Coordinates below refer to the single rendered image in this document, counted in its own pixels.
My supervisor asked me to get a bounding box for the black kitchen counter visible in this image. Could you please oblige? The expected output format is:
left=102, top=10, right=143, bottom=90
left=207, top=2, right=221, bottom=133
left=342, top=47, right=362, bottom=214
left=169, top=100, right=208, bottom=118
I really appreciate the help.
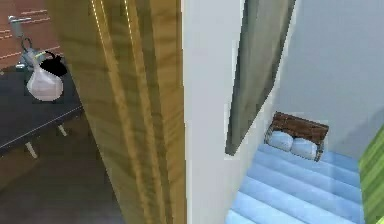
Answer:
left=0, top=64, right=84, bottom=189

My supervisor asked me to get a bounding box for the wooden room door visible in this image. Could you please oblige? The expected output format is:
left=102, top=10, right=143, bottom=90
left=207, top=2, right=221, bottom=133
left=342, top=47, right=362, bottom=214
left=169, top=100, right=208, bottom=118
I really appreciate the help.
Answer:
left=44, top=0, right=188, bottom=224

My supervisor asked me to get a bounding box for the pale blue pillow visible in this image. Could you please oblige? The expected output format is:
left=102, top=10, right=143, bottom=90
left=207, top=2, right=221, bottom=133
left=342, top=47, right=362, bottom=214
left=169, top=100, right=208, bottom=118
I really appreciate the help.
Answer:
left=290, top=137, right=318, bottom=161
left=267, top=130, right=294, bottom=152

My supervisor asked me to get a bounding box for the brown wooden bed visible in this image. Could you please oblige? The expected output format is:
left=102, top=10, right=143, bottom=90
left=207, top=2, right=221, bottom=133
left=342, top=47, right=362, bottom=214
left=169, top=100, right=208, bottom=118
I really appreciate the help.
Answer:
left=264, top=111, right=330, bottom=163

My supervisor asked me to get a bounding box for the chrome sink tap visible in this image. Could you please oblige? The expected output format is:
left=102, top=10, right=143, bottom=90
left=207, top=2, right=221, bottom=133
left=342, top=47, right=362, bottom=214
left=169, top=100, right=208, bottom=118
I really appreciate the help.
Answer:
left=7, top=15, right=38, bottom=70

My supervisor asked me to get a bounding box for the green striped furniture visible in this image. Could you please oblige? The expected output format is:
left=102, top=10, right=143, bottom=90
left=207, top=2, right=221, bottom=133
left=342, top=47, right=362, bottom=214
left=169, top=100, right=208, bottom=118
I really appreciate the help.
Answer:
left=358, top=123, right=384, bottom=224

